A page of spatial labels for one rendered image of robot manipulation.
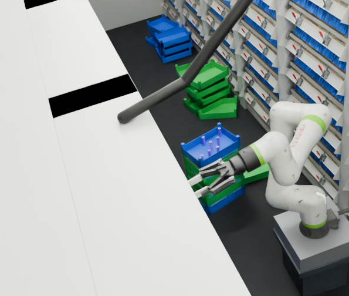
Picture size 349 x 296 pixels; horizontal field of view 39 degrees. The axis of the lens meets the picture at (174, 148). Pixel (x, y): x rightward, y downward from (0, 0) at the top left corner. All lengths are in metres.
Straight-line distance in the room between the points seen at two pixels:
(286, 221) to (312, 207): 0.28
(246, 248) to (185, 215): 2.21
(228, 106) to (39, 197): 3.27
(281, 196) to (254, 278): 0.62
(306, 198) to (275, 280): 0.64
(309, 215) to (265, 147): 0.64
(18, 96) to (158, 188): 0.52
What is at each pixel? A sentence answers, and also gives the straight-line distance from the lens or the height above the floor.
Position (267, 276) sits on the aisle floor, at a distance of 2.90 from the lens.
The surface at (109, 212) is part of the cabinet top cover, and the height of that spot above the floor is 1.75.
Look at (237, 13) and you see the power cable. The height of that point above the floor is 1.92.
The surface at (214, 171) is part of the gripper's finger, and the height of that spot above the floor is 1.04.
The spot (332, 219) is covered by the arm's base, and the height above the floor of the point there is 0.45.
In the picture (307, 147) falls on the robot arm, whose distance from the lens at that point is 2.12.
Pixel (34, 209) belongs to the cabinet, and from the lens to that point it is 0.92.
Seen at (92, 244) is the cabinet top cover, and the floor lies 1.75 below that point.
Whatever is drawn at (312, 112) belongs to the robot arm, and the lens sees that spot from 2.28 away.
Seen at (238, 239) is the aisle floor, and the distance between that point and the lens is 3.07.
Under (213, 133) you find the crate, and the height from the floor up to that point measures 0.43.
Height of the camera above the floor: 2.34
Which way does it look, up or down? 38 degrees down
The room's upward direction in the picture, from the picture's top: 12 degrees counter-clockwise
